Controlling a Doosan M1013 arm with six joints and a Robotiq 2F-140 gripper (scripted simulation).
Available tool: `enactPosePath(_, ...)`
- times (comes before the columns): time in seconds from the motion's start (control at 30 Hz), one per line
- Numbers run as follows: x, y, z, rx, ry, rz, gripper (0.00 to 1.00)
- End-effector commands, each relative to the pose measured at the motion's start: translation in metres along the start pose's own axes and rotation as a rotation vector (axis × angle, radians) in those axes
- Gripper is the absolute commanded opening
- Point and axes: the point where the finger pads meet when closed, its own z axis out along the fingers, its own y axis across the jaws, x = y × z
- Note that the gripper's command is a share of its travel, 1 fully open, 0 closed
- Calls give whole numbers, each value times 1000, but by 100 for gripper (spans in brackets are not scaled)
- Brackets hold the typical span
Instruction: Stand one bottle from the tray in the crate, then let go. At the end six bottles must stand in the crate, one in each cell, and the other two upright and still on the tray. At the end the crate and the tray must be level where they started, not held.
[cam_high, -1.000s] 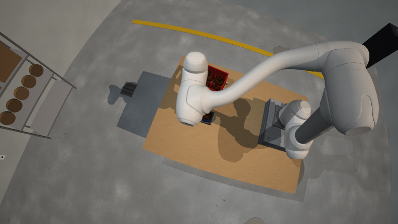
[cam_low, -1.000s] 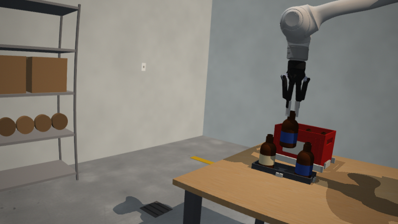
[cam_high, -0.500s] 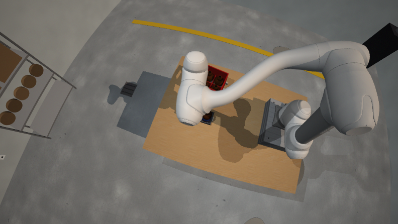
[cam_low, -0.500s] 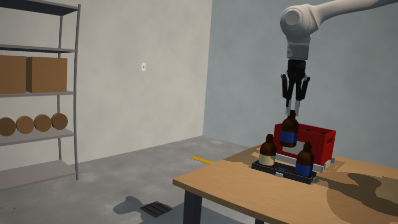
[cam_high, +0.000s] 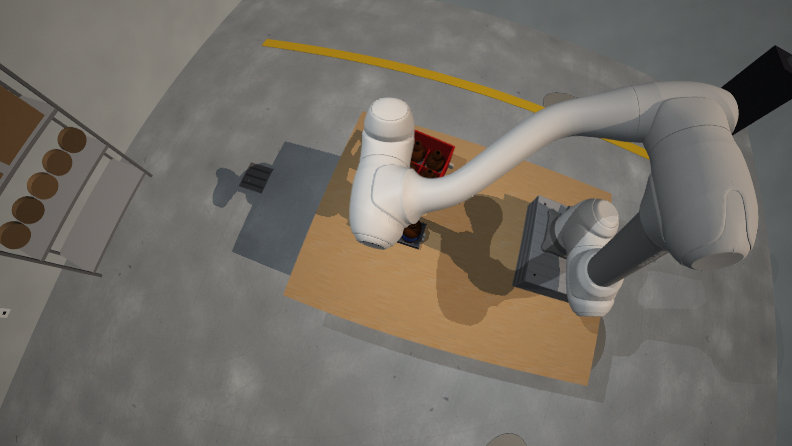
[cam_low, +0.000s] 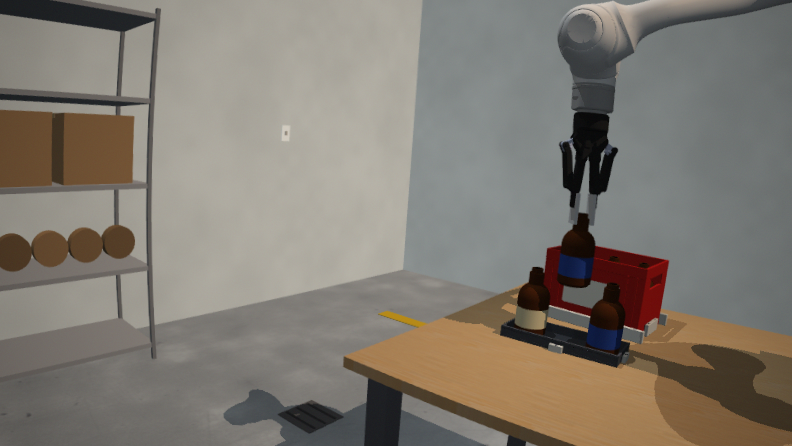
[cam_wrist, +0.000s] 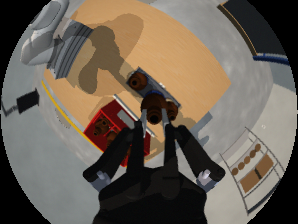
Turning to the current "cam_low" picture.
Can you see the red crate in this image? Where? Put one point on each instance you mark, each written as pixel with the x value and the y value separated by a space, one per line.
pixel 641 303

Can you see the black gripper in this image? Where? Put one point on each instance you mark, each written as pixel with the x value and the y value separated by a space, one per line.
pixel 589 140

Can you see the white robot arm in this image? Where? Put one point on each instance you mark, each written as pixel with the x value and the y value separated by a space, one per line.
pixel 595 38

